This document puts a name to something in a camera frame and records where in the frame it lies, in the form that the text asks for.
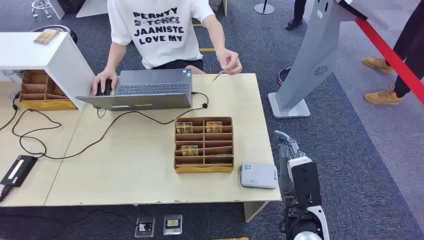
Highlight black adapter with yellow label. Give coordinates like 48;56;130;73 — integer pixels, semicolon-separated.
0;154;38;188

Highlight bystander with tan boots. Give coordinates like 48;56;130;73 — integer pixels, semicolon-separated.
361;0;424;106

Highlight grey kiosk stand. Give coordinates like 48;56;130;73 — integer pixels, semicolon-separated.
267;0;369;119

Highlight black computer mouse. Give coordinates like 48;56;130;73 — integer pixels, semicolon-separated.
96;78;113;97

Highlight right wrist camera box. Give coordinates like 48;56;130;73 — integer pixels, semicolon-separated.
286;156;323;207

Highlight autumn print card pack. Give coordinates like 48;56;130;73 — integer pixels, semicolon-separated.
33;29;61;46

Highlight wooden card organizer box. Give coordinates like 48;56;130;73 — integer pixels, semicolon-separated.
19;69;79;112
173;116;235;174

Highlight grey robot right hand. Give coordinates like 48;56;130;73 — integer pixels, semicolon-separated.
274;130;307;197

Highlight black adapter cable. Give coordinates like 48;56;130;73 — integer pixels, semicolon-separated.
0;185;13;204

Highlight person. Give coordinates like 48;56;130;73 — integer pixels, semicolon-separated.
91;0;243;97

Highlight chrome chair base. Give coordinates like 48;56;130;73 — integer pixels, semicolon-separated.
31;0;53;19

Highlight white cabinet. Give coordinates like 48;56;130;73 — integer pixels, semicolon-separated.
49;0;109;20

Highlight silver floor socket black plug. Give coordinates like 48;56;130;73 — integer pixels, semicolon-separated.
134;216;156;239

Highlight person's ID card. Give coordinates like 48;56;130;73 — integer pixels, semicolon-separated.
211;67;227;84

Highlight black cable with plug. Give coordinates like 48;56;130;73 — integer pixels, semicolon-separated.
0;93;20;132

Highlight silver floor socket yellow label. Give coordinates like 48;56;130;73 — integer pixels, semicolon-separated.
162;214;183;236

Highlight black round stool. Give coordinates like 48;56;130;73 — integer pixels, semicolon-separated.
30;24;79;45

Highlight grey white card reader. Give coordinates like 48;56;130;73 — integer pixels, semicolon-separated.
240;162;278;190

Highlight black laptop power cable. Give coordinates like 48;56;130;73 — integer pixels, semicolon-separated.
11;91;210;161

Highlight white desk shelf riser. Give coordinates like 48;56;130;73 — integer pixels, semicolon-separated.
0;31;97;111

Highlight grey laptop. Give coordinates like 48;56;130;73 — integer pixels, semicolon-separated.
76;68;194;112

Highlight round black base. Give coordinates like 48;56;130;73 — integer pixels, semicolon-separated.
277;66;292;86

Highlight person's right hand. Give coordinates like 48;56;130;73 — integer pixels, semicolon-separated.
91;67;119;97

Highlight grey stanchion base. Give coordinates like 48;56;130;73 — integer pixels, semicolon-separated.
254;0;276;15

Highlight red barrier belt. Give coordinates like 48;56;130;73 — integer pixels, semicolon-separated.
355;17;424;106

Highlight pale wooden table leg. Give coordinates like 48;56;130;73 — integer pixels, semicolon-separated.
243;201;270;223

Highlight person's left hand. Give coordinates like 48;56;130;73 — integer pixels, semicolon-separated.
216;48;243;75

